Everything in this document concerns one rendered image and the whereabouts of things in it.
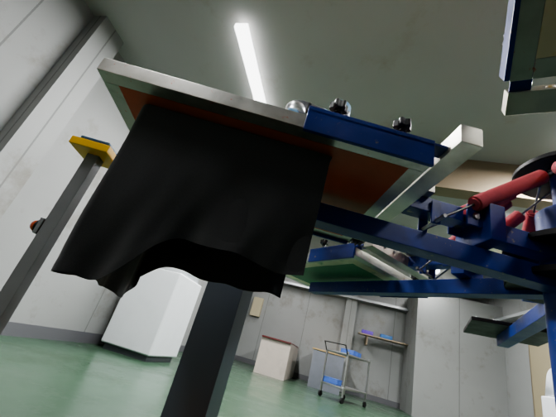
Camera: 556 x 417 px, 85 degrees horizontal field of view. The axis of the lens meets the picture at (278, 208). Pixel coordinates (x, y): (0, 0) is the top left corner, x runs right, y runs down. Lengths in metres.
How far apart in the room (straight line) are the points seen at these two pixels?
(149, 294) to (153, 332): 0.47
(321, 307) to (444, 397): 3.48
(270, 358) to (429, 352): 3.63
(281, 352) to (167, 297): 3.53
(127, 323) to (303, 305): 5.92
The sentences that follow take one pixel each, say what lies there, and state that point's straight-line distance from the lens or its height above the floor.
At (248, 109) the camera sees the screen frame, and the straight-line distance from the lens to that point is 0.72.
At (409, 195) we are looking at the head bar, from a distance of 0.97.
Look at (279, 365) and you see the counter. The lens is 7.13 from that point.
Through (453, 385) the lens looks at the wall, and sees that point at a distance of 8.49.
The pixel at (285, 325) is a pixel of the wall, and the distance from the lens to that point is 9.36.
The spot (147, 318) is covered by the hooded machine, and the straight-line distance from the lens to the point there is 4.34.
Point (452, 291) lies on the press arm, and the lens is 1.42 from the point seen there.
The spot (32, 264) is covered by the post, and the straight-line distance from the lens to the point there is 1.13.
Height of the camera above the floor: 0.50
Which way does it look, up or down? 24 degrees up
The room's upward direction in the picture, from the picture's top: 16 degrees clockwise
